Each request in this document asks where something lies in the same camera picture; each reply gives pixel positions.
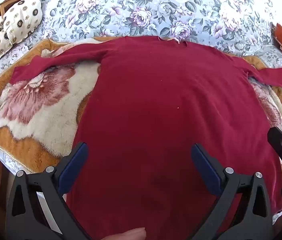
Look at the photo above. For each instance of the plush orange flower blanket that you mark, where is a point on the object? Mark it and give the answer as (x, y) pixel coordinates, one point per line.
(43, 120)

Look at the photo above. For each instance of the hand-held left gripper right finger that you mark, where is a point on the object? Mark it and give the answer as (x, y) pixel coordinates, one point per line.
(204, 166)

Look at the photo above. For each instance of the person's left hand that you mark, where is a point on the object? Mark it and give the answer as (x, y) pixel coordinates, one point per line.
(128, 233)

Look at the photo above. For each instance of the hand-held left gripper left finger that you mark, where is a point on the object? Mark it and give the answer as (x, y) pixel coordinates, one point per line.
(74, 167)

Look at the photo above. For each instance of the dark red sweater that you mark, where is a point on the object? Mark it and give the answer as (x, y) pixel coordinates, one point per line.
(156, 92)

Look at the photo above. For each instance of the floral bedspread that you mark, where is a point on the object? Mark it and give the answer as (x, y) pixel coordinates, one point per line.
(131, 10)

